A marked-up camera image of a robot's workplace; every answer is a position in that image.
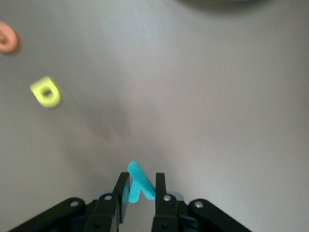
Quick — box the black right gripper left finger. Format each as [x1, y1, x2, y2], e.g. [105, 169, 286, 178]
[9, 172, 131, 232]

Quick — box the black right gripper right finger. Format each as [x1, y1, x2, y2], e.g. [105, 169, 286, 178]
[151, 173, 252, 232]

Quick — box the cyan foam letter y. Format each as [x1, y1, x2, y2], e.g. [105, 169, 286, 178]
[127, 161, 156, 203]

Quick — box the brown table cover sheet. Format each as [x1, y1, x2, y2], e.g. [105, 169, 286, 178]
[0, 0, 309, 232]

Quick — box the yellow foam letter a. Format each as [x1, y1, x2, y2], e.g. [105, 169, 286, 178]
[29, 76, 62, 109]

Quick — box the orange foam letter e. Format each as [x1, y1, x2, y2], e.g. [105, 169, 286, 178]
[0, 21, 20, 54]

